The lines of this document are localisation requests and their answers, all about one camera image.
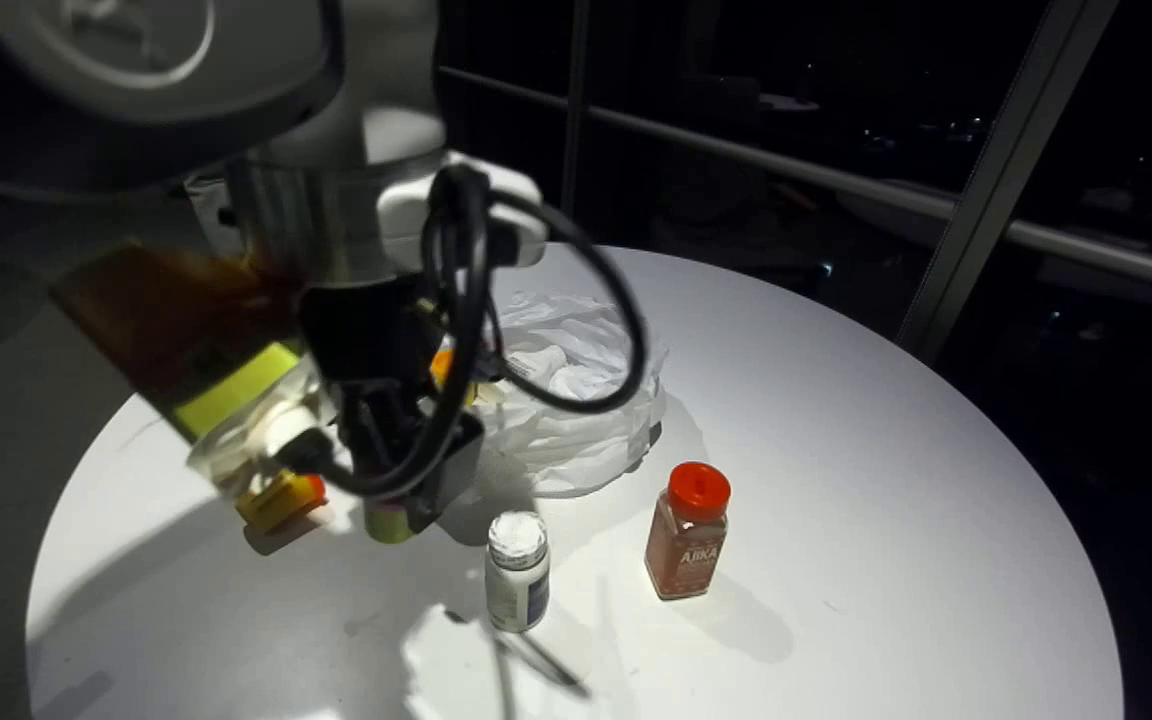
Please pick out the dark vertical window mullion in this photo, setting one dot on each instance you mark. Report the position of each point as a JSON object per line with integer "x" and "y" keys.
{"x": 576, "y": 92}

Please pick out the amber taped wrist camera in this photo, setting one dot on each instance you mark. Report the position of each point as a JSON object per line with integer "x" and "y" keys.
{"x": 179, "y": 322}

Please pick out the white translucent plastic bag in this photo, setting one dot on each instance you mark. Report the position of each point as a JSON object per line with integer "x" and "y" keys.
{"x": 576, "y": 441}

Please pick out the slanted grey window pillar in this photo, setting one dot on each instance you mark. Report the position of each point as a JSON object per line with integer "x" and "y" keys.
{"x": 1000, "y": 162}

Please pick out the grey window handrail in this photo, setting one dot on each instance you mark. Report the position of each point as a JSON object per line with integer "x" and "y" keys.
{"x": 870, "y": 189}

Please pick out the spice jar with red lid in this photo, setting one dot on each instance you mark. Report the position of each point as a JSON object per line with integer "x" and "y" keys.
{"x": 684, "y": 530}

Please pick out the yellow tub red-orange lid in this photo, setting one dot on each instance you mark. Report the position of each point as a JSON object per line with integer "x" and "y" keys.
{"x": 286, "y": 505}

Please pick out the white pill bottle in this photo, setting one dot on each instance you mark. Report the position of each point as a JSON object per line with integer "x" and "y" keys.
{"x": 518, "y": 571}

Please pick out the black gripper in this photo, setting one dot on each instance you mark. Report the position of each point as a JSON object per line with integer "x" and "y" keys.
{"x": 362, "y": 341}

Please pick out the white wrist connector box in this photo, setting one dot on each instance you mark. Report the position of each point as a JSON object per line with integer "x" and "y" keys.
{"x": 471, "y": 201}

